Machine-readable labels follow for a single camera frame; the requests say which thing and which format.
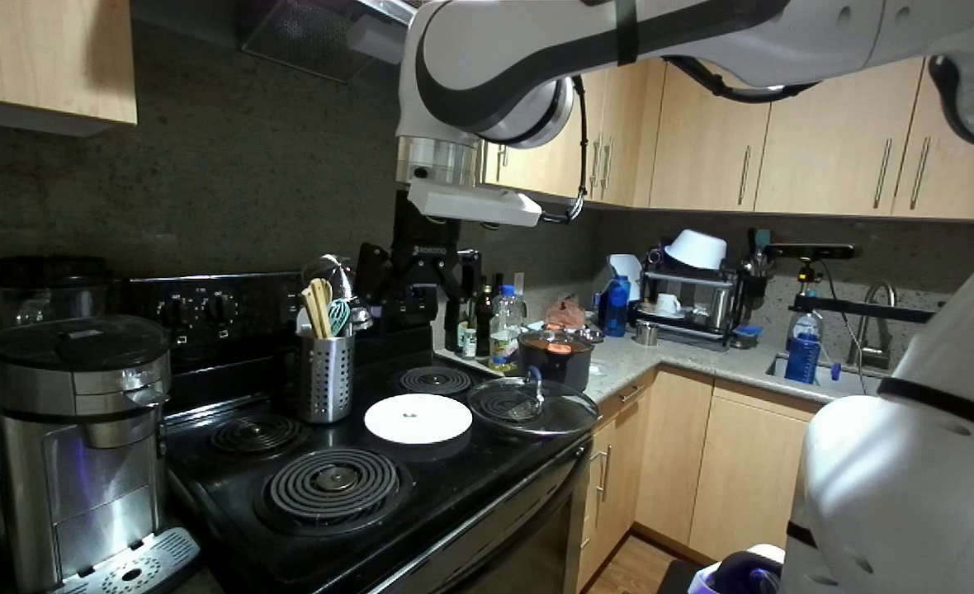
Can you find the metal sink faucet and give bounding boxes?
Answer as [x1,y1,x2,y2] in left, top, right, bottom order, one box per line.
[845,279,898,373]

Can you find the grey granite countertop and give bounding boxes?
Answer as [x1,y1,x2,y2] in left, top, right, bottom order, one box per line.
[430,326,889,406]

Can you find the black cooking pot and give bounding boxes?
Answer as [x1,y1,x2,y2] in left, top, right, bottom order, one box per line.
[514,322,602,396]

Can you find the black camera stand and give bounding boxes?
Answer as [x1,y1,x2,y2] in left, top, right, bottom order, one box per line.
[785,256,938,330]

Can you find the black electric stove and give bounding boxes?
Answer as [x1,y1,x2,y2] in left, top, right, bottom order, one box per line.
[120,266,602,594]

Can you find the perforated metal utensil holder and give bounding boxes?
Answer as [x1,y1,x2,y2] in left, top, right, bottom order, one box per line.
[295,326,361,428]

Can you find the wooden upper cabinets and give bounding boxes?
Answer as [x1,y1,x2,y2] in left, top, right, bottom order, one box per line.
[0,0,974,225]

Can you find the wooden cooking spoons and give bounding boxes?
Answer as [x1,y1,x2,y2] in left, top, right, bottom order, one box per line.
[298,274,340,344]

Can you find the stainless steel coffee maker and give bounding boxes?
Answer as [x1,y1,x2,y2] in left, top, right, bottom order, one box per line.
[0,314,203,594]

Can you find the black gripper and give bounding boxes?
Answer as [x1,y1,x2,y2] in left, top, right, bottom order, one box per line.
[387,189,485,297]

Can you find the wooden cabinets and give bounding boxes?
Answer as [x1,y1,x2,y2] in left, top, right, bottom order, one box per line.
[0,0,974,225]
[568,367,828,594]

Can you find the dark glass bottles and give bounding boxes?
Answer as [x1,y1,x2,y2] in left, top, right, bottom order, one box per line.
[439,246,502,362]

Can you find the dark range hood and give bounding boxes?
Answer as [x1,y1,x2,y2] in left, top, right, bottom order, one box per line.
[127,0,418,81]

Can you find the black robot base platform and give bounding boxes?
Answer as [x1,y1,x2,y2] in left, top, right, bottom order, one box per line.
[686,544,790,594]

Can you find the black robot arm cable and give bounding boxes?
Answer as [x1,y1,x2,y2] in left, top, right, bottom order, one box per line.
[568,57,821,203]

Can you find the black camera on mount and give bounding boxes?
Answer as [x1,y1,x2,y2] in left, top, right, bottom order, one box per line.
[757,234,860,266]

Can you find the clear plastic water bottle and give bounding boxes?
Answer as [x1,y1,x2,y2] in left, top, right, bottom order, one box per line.
[488,279,532,367]

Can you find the white mug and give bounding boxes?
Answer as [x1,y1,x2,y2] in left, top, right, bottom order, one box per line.
[651,286,686,322]

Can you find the black toaster oven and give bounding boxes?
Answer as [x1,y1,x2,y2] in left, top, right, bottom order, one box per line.
[633,262,748,345]

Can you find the wooden lower cabinets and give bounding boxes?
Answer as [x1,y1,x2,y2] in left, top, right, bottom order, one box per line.
[568,367,828,594]

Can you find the blue dish soap bottle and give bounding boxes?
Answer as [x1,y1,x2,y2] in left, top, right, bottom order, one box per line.
[783,310,825,387]

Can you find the white bowl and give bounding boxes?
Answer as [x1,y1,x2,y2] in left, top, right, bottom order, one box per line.
[660,225,732,274]

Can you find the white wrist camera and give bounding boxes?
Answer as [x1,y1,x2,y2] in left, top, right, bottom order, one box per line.
[404,178,543,230]

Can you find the black round kitchen appliance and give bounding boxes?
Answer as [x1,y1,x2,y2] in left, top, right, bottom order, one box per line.
[0,254,115,332]

